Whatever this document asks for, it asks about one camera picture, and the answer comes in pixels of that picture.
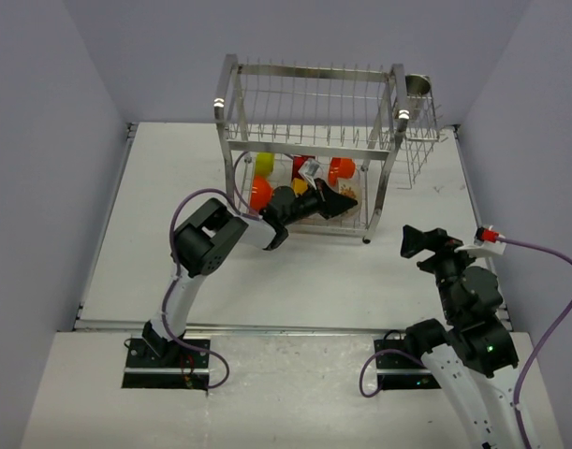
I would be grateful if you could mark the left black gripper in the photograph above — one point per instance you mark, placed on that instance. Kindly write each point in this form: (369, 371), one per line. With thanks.
(330, 204)

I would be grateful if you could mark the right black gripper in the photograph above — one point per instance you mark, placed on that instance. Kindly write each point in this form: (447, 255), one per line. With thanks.
(435, 239)

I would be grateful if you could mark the white floral bowl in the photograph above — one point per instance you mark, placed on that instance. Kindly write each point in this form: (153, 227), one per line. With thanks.
(351, 189)

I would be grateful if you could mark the yellow bowl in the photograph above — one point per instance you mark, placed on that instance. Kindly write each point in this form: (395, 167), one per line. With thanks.
(299, 186)

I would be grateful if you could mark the orange bowl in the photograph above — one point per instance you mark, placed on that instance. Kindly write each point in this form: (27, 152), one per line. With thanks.
(340, 168)
(261, 193)

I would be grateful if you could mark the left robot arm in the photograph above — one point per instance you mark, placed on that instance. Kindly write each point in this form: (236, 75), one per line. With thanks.
(204, 230)

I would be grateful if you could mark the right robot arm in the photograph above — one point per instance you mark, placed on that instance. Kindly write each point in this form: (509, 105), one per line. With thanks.
(471, 355)

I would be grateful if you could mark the steel two-tier dish rack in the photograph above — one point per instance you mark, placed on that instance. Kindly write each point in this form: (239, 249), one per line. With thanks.
(327, 111)

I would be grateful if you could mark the dark red bowl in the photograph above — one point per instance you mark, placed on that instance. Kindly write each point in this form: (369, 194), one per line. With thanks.
(297, 162)

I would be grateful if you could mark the lime green bowl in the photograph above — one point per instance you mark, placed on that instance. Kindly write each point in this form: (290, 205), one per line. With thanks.
(264, 164)

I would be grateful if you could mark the steel utensil cup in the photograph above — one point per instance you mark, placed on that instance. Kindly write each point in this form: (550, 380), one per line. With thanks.
(418, 88)

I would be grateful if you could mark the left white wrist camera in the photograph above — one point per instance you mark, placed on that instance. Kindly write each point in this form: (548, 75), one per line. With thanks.
(308, 170)

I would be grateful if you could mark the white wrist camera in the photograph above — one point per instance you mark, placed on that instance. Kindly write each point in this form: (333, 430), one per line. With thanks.
(308, 170)
(487, 243)

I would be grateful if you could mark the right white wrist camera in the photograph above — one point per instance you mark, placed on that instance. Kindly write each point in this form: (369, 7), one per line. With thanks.
(487, 243)

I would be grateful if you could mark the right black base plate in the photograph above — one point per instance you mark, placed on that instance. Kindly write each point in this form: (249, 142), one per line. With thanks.
(396, 372)

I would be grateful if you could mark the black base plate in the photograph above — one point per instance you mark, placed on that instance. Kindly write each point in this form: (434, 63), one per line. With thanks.
(396, 372)
(179, 369)

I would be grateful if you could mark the wire cutlery basket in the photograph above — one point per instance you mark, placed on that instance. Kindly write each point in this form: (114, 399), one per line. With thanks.
(420, 138)

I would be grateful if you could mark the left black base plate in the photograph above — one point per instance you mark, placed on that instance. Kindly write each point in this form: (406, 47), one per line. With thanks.
(179, 369)

